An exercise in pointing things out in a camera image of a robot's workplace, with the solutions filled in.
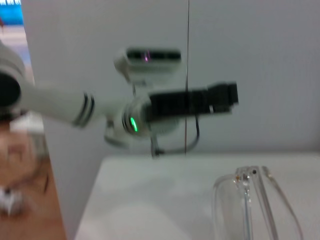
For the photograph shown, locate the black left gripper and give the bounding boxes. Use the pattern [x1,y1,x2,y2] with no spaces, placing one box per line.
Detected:
[146,80,240,119]

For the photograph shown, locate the clear plastic glasses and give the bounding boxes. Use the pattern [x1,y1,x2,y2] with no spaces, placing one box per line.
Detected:
[212,164,305,240]

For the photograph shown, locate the black wrist cable silver plug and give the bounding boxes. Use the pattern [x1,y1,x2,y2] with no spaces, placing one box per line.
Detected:
[103,116,201,161]

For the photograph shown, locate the blue wall sign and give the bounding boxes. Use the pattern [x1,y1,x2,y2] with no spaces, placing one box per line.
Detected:
[0,0,25,26]

